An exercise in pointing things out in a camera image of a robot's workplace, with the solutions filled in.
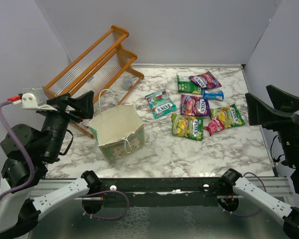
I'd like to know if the green lemon snack packet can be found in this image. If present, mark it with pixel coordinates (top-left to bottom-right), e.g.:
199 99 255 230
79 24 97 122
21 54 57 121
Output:
210 104 246 129

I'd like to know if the red snack packet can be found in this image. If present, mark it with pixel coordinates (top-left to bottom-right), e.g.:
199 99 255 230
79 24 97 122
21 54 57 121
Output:
203 117 225 136

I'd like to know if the small clear plastic jar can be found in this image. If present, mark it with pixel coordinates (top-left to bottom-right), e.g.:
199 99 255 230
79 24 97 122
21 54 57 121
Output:
122 77 133 91

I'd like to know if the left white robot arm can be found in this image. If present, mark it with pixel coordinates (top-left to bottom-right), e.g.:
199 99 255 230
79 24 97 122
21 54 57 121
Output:
0 88 102 239

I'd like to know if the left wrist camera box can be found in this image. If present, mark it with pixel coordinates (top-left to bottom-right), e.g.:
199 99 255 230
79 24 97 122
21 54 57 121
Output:
7 87 57 111

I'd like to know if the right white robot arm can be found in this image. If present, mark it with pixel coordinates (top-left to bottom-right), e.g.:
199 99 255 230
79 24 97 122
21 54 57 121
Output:
215 85 299 239

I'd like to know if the purple berries candy bag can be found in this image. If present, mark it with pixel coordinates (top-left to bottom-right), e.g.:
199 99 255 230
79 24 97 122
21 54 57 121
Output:
180 94 210 117

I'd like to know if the orange wooden shelf rack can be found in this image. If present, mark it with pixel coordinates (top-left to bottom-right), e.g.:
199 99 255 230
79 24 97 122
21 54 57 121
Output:
42 24 145 139

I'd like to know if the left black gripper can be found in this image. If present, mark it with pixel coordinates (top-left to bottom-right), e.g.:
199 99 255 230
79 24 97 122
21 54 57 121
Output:
41 90 96 160

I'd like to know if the blue white snack packet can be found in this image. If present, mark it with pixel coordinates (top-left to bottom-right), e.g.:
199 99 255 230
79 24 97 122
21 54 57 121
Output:
203 90 224 101

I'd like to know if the mint blossom candy bag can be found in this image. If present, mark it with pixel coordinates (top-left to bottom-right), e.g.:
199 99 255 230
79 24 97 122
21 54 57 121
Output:
145 89 177 120

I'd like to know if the green printed paper bag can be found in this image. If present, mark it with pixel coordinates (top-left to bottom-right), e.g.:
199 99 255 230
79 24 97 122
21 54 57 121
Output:
88 93 145 163

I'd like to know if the purple pink candy bag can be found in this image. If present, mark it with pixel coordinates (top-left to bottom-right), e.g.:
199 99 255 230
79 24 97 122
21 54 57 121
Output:
188 71 222 90

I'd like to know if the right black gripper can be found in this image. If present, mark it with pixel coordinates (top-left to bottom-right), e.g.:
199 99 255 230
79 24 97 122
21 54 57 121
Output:
244 83 299 167

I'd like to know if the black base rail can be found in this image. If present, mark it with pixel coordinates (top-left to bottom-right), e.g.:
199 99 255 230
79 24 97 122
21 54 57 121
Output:
79 169 250 207

